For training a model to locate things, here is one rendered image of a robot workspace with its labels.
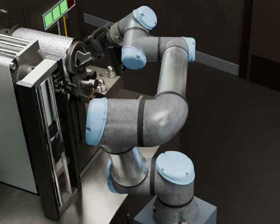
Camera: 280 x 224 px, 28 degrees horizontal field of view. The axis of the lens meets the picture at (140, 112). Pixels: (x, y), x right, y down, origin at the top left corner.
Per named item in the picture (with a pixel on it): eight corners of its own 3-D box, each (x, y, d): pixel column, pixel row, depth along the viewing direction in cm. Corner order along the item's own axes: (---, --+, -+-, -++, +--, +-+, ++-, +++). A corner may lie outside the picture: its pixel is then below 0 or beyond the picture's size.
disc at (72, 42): (68, 86, 196) (62, 50, 186) (67, 85, 196) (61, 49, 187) (89, 64, 206) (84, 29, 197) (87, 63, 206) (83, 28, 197)
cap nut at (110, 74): (112, 78, 224) (111, 69, 221) (104, 77, 225) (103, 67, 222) (116, 74, 226) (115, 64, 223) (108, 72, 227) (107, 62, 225)
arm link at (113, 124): (156, 200, 177) (141, 137, 128) (109, 198, 179) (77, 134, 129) (158, 164, 182) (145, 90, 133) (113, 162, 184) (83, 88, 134)
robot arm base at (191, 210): (207, 208, 184) (208, 187, 178) (182, 238, 175) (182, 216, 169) (169, 189, 192) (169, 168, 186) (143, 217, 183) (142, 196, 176)
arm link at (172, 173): (193, 206, 172) (194, 175, 164) (150, 204, 174) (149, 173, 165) (194, 179, 181) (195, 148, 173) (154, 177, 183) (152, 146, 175)
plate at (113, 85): (106, 106, 219) (104, 94, 215) (22, 85, 233) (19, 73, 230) (124, 85, 230) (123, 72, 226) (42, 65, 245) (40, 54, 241)
